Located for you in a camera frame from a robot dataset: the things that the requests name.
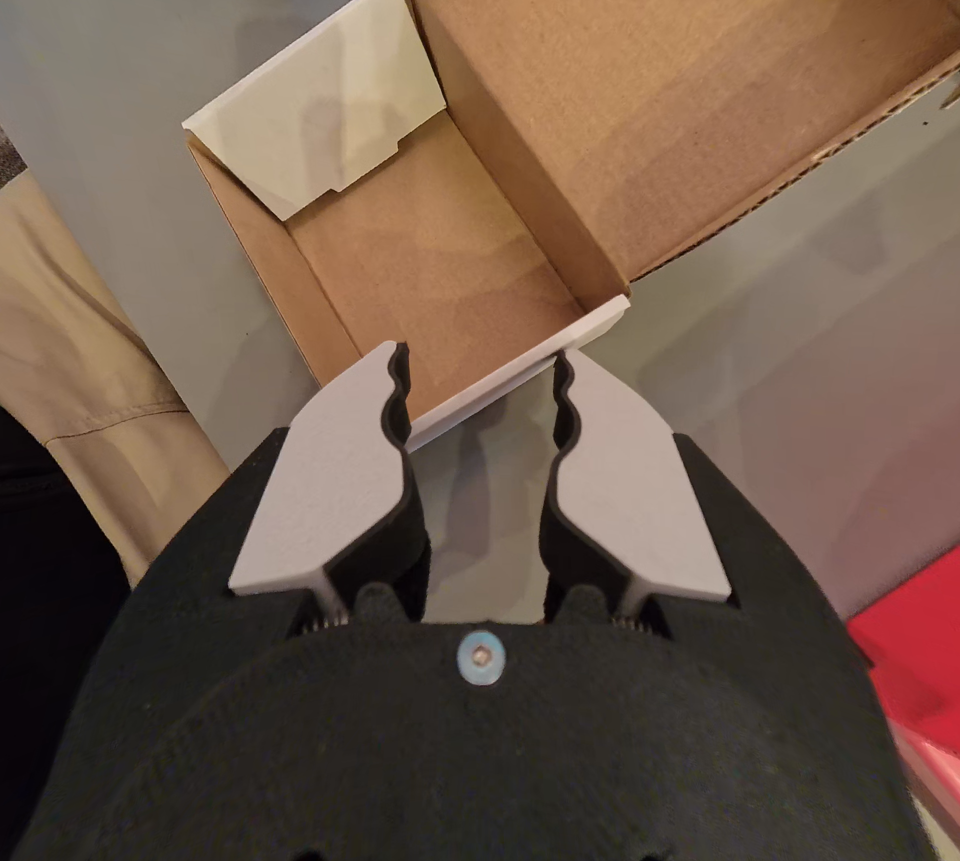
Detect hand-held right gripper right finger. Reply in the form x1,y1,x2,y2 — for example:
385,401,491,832
541,348,733,628

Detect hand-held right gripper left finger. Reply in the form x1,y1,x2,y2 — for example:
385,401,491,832
228,340,432,624

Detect brown cardboard box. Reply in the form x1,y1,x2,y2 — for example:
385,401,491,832
182,0,960,453

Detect person's beige trouser leg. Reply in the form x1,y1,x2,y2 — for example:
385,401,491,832
0,126,231,588

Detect red plastic bin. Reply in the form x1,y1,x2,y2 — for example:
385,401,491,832
847,542,960,861

